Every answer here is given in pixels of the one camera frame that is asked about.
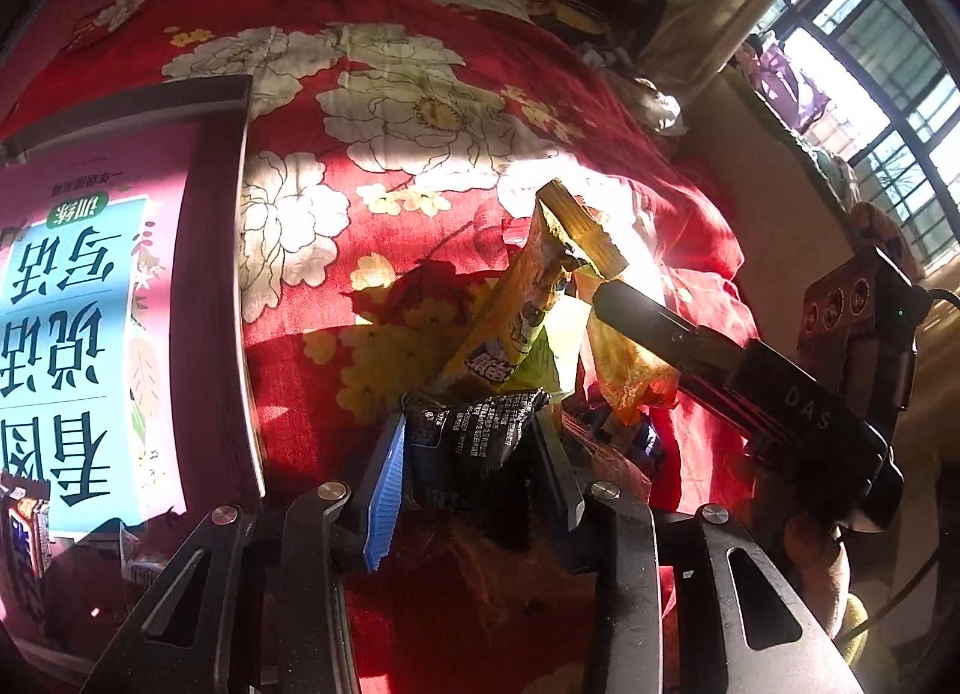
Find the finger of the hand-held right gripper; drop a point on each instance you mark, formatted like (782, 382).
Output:
(660, 330)
(724, 405)

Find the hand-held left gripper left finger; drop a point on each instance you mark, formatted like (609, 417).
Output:
(382, 491)

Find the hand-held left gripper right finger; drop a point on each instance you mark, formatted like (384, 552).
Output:
(564, 491)

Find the orange snack packet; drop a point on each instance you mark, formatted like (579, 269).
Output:
(626, 371)

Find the black snack packet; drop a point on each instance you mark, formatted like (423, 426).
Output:
(472, 439)

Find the dark metal tray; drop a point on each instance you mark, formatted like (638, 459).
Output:
(217, 251)

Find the person's right hand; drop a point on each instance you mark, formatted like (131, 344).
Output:
(821, 566)

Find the blue snack packet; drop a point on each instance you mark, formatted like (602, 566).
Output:
(641, 442)

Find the light green snack packet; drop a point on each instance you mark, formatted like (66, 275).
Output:
(561, 334)

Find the yellow snack packet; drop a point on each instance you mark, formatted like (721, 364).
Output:
(510, 304)

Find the red white snack packet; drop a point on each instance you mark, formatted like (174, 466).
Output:
(512, 232)

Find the grey crumpled cloth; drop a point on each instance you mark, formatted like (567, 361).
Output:
(656, 105)

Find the purple hanging garment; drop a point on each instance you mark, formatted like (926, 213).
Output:
(784, 82)

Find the red floral blanket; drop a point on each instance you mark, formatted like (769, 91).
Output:
(420, 139)

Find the beige curtain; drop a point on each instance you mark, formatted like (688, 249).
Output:
(720, 3)

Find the barred window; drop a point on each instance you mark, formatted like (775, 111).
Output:
(885, 79)

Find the pink book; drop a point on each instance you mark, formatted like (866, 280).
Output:
(82, 304)

